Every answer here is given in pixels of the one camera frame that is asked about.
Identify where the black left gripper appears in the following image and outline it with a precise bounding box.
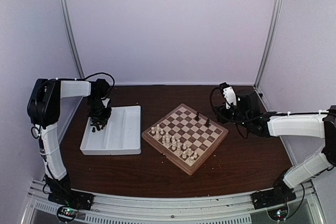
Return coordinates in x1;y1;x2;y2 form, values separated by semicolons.
87;97;111;124

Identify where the wooden chess board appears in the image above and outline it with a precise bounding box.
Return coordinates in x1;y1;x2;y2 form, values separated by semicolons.
142;103;229;176

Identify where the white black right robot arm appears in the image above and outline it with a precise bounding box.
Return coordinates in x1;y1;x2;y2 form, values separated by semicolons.
211;83;335;204

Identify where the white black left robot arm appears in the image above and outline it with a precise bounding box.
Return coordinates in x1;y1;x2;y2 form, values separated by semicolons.
27;78;113;205

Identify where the pile of dark chess pieces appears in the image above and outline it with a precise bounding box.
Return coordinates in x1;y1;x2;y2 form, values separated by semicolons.
90;122;105;133

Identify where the white chess pieces group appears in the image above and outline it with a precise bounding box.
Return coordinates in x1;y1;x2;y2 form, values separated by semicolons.
148;125;201;166

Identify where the left controller board with LEDs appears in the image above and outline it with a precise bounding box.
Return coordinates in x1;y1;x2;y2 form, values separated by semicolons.
56;206;79;222

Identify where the controller board with leds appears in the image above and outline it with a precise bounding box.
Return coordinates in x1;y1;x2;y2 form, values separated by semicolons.
56;206;79;222
267;205;289;222

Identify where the right controller board with LEDs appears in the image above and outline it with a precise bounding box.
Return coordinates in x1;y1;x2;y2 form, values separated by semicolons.
267;205;289;222

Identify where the white plastic sorting tray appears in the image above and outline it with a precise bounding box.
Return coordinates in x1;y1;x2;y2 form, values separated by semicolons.
80;105;141;156

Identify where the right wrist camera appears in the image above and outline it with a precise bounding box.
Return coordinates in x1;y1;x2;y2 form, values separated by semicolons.
219;82;237;109

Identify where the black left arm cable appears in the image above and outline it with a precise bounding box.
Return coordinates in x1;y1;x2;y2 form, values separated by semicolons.
83;71;116;99

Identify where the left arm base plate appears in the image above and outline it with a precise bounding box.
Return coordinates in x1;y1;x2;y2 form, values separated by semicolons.
48;190;94;210

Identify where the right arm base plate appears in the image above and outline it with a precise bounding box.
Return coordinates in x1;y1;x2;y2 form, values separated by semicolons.
251;189;297;210

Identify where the aluminium front frame rail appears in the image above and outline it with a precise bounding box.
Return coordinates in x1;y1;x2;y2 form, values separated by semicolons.
20;174;320;224

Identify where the aluminium right corner post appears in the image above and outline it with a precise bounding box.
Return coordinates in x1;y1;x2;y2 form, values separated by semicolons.
254;0;283;89

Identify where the aluminium corner post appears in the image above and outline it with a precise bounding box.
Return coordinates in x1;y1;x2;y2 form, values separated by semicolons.
60;0;85;78
254;0;283;89

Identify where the aluminium left corner post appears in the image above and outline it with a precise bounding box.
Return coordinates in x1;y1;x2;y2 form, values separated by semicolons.
60;0;85;78

